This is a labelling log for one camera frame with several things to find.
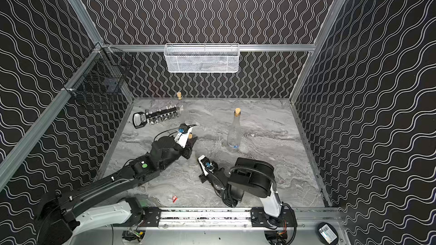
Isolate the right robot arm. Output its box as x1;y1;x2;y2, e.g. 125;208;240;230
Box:
198;155;297;235

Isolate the black wire basket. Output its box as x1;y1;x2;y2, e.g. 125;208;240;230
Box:
66;47;134;111

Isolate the white wire mesh basket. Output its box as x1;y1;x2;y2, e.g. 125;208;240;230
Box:
163;43;240;73

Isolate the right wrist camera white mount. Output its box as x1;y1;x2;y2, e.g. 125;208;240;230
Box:
198;155;217;176

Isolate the metal base rail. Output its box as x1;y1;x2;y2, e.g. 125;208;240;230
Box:
112;206;341;230

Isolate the black round device with label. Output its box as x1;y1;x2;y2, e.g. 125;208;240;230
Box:
316;222;339;245

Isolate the clear bottle with orange label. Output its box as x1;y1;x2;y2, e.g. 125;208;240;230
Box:
186;133;198;158

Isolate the tall clear corked bottle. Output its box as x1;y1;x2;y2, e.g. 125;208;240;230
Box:
227;108;242;152

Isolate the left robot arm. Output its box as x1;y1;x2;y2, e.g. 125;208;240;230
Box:
34;135;197;245

